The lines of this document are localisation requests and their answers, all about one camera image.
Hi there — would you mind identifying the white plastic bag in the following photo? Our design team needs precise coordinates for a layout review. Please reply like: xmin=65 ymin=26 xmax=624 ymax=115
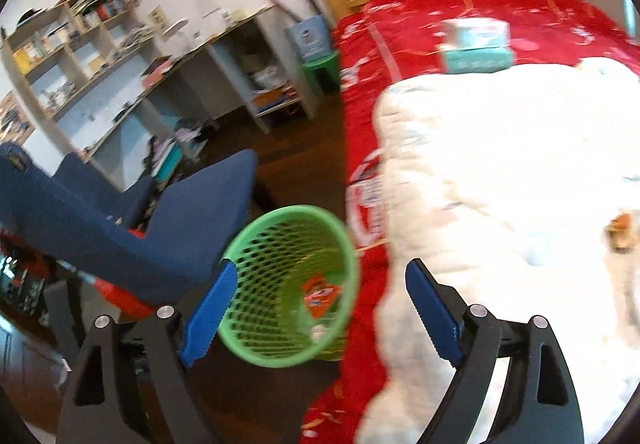
xmin=250 ymin=67 xmax=286 ymax=90

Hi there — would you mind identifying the blue office chair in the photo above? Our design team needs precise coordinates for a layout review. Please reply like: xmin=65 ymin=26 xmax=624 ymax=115
xmin=0 ymin=143 xmax=258 ymax=307

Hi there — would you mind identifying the white tissue pack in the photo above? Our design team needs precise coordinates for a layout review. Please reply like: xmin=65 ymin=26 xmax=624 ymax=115
xmin=444 ymin=18 xmax=512 ymax=50

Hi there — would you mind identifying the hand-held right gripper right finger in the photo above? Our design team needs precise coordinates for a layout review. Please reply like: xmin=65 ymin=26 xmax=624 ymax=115
xmin=405 ymin=258 xmax=586 ymax=444

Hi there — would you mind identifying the green plastic stool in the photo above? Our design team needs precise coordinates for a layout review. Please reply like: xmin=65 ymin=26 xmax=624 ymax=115
xmin=300 ymin=50 xmax=342 ymax=98

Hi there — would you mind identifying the green mesh wastebasket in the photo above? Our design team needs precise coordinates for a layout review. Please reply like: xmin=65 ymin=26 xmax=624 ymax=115
xmin=217 ymin=205 xmax=361 ymax=367

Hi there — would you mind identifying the white quilted mat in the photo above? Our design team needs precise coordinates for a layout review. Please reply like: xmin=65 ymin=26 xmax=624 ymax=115
xmin=355 ymin=55 xmax=640 ymax=444

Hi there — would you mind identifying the wooden bookshelf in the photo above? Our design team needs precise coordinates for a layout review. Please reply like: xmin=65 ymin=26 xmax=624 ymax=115
xmin=0 ymin=0 xmax=156 ymax=160

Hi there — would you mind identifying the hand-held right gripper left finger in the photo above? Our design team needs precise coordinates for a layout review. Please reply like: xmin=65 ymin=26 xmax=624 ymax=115
xmin=57 ymin=260 xmax=238 ymax=444

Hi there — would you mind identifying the row of books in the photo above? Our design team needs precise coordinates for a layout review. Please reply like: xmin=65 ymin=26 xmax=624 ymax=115
xmin=70 ymin=0 xmax=143 ymax=28

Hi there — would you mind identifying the blue paper bag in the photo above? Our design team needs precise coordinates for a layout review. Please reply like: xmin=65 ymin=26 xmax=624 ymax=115
xmin=285 ymin=14 xmax=335 ymax=61

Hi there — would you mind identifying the red snack package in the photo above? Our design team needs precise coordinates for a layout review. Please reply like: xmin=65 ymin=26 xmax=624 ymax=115
xmin=302 ymin=275 xmax=343 ymax=320

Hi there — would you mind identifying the red printed bedspread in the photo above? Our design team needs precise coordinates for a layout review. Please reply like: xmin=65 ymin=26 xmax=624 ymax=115
xmin=300 ymin=0 xmax=640 ymax=444

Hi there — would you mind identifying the teal tissue pack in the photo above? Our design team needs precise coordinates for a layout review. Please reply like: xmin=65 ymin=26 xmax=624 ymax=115
xmin=439 ymin=44 xmax=516 ymax=74

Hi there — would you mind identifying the orange snack wrapper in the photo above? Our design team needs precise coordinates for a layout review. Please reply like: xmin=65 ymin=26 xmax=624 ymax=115
xmin=605 ymin=211 xmax=640 ymax=252

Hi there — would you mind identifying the orange box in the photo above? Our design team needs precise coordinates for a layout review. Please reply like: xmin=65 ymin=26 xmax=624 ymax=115
xmin=252 ymin=89 xmax=298 ymax=112

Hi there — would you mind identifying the pile of clothes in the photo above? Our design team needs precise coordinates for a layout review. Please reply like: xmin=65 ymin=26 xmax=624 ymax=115
xmin=145 ymin=121 xmax=211 ymax=180

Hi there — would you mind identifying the reddish stick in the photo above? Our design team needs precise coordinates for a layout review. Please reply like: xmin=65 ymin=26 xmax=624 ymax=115
xmin=260 ymin=0 xmax=303 ymax=22

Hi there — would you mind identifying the white desk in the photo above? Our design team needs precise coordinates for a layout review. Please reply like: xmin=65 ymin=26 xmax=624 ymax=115
xmin=82 ymin=4 xmax=318 ymax=165

